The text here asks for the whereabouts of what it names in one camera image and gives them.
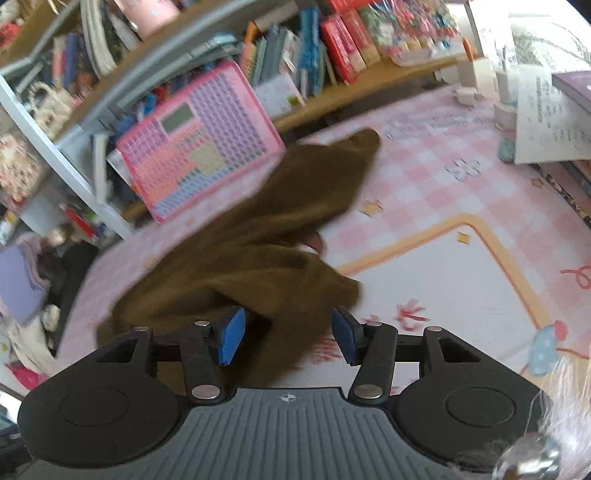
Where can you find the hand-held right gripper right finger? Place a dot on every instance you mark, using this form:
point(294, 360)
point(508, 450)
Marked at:
point(344, 333)

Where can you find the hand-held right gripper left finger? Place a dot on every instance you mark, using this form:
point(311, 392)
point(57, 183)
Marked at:
point(233, 334)

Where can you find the brown garment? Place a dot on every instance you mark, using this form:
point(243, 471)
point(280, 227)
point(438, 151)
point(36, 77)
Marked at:
point(258, 240)

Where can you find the black bag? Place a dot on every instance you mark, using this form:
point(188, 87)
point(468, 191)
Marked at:
point(76, 281)

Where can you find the pink checked printed mat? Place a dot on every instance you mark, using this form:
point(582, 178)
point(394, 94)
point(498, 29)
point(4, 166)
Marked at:
point(461, 194)

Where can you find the pink button learning board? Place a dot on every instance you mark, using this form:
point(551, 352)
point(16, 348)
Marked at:
point(203, 138)

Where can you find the brass bowl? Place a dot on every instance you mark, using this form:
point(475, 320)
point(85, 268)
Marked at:
point(56, 236)

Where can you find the cream cloth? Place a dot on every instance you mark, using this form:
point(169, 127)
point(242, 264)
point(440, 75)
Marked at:
point(25, 341)

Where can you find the white flat book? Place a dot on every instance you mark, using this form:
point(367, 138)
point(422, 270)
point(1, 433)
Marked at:
point(100, 161)

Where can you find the lavender cloth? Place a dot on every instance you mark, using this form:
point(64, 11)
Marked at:
point(18, 281)

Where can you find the shiny clear bead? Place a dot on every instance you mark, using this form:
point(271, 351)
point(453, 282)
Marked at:
point(531, 457)

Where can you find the white fluffy fur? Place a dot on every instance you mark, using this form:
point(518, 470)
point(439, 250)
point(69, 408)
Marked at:
point(570, 406)

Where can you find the dark patterned book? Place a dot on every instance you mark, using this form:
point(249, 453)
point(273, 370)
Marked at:
point(568, 189)

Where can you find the red box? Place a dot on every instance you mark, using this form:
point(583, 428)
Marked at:
point(337, 50)
point(362, 37)

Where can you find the row of upright books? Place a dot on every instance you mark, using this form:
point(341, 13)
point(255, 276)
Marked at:
point(281, 55)

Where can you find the white small bottle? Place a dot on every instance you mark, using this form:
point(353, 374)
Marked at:
point(467, 74)
point(505, 99)

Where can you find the white paper sheet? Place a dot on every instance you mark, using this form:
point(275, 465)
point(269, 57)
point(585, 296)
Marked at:
point(545, 124)

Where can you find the floral print mug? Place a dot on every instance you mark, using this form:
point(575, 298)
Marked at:
point(48, 108)

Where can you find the colourful wrapped packet set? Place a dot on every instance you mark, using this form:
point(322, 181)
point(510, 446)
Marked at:
point(406, 23)

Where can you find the stack of magazines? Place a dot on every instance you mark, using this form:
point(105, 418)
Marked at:
point(104, 37)

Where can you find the pink cup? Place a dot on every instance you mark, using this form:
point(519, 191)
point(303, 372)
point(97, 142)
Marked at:
point(147, 16)

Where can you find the purple book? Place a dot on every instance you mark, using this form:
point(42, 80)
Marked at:
point(575, 92)

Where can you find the sketch drawing paper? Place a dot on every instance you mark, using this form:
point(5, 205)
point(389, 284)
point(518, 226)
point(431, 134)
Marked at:
point(545, 41)

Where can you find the white frame wooden bookshelf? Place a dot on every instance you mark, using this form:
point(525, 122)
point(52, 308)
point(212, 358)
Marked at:
point(138, 69)

